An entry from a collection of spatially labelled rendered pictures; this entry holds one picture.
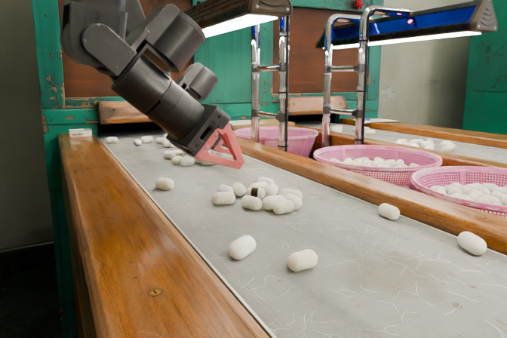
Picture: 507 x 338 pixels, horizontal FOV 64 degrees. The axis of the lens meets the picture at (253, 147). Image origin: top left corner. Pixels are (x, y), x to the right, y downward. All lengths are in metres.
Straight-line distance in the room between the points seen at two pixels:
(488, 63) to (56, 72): 2.92
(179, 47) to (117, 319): 0.32
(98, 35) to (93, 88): 0.95
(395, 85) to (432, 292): 3.03
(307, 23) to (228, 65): 0.38
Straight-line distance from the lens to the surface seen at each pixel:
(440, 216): 0.58
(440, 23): 1.14
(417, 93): 3.62
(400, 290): 0.42
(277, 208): 0.58
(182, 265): 0.39
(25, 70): 2.20
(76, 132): 1.29
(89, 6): 0.49
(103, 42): 0.48
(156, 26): 0.52
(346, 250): 0.49
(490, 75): 3.48
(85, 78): 1.42
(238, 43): 1.56
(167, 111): 0.51
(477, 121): 3.53
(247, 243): 0.45
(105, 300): 0.35
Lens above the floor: 0.93
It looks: 10 degrees down
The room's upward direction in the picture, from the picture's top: straight up
